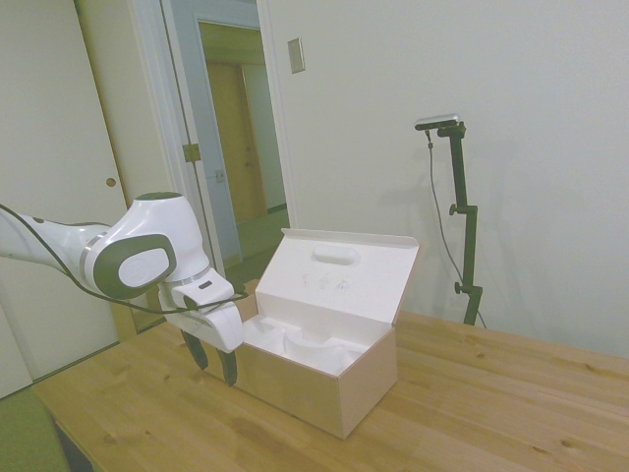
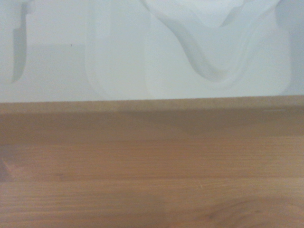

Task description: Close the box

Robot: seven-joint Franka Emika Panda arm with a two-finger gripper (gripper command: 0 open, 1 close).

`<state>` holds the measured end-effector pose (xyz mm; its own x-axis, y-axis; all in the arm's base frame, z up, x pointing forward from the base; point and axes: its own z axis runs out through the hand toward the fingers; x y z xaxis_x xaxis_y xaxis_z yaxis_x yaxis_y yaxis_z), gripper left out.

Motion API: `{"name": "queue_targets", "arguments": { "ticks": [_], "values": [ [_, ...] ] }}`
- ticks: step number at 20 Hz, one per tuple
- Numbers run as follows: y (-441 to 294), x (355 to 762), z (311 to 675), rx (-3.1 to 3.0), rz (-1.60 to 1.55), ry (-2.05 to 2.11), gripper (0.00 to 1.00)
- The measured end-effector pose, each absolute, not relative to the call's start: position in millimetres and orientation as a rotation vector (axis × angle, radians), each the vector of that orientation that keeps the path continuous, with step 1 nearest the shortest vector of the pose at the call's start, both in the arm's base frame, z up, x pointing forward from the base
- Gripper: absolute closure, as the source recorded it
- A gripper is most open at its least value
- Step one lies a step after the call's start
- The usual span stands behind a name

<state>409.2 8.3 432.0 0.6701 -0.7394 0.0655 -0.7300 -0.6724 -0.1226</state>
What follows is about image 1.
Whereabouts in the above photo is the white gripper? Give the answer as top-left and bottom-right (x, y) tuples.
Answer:
(157, 289), (246, 387)

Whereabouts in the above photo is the white foam box insert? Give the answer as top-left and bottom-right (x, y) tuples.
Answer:
(239, 314), (368, 379)

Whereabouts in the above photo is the open white cardboard box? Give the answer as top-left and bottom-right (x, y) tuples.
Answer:
(199, 226), (422, 440)

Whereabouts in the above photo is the green upholstered seat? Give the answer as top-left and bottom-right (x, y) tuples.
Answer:
(0, 389), (71, 472)

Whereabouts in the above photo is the brown wooden door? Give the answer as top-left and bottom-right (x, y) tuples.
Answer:
(205, 60), (270, 228)

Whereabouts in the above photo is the white open door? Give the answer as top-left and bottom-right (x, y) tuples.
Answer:
(159, 0), (243, 284)

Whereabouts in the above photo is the white sliding door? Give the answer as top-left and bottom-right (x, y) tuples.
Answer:
(0, 0), (168, 385)

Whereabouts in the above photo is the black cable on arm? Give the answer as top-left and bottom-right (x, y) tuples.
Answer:
(0, 203), (249, 314)

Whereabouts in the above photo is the grey camera cable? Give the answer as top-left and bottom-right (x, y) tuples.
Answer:
(425, 129), (489, 329)

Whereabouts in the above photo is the black camera stand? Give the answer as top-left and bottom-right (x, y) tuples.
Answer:
(436, 121), (484, 327)

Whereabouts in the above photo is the white wall switch plate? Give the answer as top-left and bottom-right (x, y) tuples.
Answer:
(287, 36), (307, 76)

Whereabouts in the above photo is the grey camera on stand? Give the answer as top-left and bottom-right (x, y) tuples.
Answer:
(414, 113), (464, 133)

